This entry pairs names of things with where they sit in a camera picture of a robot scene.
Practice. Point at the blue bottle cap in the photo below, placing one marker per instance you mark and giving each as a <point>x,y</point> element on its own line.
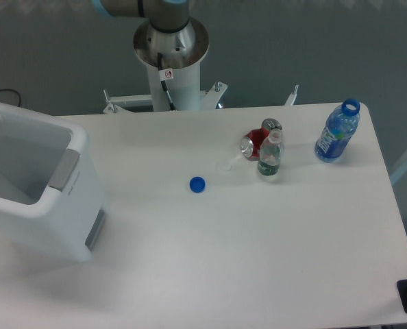
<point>197,184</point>

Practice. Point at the clear green label bottle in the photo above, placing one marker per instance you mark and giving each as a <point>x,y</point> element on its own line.
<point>271,152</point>

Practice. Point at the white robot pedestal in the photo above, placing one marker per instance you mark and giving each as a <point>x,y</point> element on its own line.
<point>173,63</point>

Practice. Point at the white trash can body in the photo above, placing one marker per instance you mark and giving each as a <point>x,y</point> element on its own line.
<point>51,198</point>

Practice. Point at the blue drink bottle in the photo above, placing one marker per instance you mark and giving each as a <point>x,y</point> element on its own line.
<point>339,128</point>

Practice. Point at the white table frame bracket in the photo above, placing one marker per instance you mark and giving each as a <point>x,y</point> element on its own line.
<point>209,100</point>

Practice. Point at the crushed red soda can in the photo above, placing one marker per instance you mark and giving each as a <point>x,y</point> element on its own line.
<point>250,143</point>

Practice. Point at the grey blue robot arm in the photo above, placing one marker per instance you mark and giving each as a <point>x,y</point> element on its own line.
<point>164,16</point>

